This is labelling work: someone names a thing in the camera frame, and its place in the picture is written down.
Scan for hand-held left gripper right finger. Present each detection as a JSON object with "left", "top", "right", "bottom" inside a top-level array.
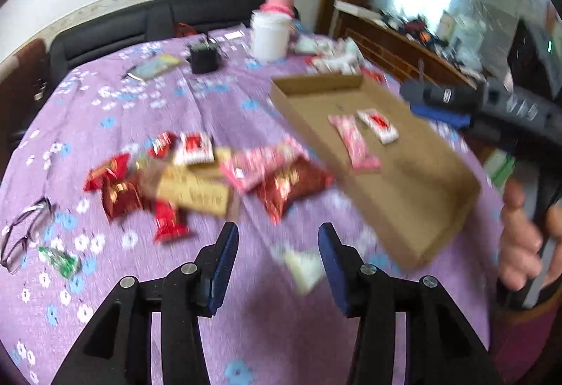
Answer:
[{"left": 318, "top": 222, "right": 503, "bottom": 385}]

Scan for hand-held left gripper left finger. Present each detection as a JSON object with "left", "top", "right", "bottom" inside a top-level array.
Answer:
[{"left": 50, "top": 220, "right": 240, "bottom": 385}]

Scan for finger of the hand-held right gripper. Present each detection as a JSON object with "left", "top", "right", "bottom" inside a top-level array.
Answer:
[
  {"left": 400, "top": 80, "right": 480, "bottom": 106},
  {"left": 412, "top": 103, "right": 471, "bottom": 130}
]

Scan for pale candy wrapper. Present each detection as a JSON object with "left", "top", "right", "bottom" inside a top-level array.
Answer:
[{"left": 281, "top": 249, "right": 328, "bottom": 296}]

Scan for shallow cardboard box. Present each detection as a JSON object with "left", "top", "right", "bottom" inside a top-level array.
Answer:
[{"left": 270, "top": 73, "right": 481, "bottom": 272}]

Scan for red gold candy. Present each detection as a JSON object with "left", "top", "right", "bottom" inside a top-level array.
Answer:
[{"left": 151, "top": 198, "right": 191, "bottom": 244}]

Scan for dark red snack packet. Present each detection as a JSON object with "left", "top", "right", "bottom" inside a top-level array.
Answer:
[{"left": 255, "top": 157, "right": 335, "bottom": 224}]

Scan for pink snack packet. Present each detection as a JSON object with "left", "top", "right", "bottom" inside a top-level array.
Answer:
[
  {"left": 328, "top": 114, "right": 382, "bottom": 173},
  {"left": 220, "top": 139, "right": 308, "bottom": 195}
]

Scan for white red snack packet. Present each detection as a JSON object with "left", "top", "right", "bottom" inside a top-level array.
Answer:
[
  {"left": 173, "top": 133, "right": 216, "bottom": 166},
  {"left": 357, "top": 108, "right": 399, "bottom": 145}
]

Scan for red gold snack packet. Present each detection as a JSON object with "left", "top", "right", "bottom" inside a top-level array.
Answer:
[{"left": 101, "top": 179, "right": 148, "bottom": 221}]

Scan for green candy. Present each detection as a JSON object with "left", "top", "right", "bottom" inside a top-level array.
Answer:
[{"left": 37, "top": 245, "right": 82, "bottom": 279}]

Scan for person's right hand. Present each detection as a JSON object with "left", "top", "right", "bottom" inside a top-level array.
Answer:
[{"left": 497, "top": 178, "right": 547, "bottom": 293}]

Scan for green white box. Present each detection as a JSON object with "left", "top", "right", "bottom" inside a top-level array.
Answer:
[{"left": 485, "top": 148, "right": 516, "bottom": 193}]

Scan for wooden brick-pattern cabinet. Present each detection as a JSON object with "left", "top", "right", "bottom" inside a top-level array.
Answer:
[{"left": 334, "top": 1, "right": 488, "bottom": 89}]

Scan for red black tool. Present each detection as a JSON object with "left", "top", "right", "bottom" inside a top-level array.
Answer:
[{"left": 395, "top": 19, "right": 433, "bottom": 39}]

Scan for white flat box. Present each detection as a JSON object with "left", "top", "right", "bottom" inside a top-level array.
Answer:
[{"left": 334, "top": 1, "right": 374, "bottom": 17}]

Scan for purple floral tablecloth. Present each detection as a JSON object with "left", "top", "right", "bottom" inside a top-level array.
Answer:
[{"left": 0, "top": 27, "right": 510, "bottom": 385}]

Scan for white jar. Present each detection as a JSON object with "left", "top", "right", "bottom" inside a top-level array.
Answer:
[{"left": 249, "top": 10, "right": 293, "bottom": 63}]

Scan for eyeglasses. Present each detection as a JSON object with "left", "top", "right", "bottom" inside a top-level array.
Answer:
[{"left": 0, "top": 197, "right": 53, "bottom": 276}]

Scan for black cup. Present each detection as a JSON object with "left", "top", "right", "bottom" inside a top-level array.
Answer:
[{"left": 188, "top": 40, "right": 220, "bottom": 75}]

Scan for smartphone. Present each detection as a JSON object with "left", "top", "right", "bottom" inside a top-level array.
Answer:
[{"left": 125, "top": 54, "right": 182, "bottom": 82}]

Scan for black sofa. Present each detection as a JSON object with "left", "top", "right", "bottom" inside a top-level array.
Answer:
[{"left": 48, "top": 0, "right": 303, "bottom": 72}]

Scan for brown chair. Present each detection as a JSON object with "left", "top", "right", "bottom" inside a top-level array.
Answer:
[{"left": 0, "top": 38, "right": 53, "bottom": 149}]

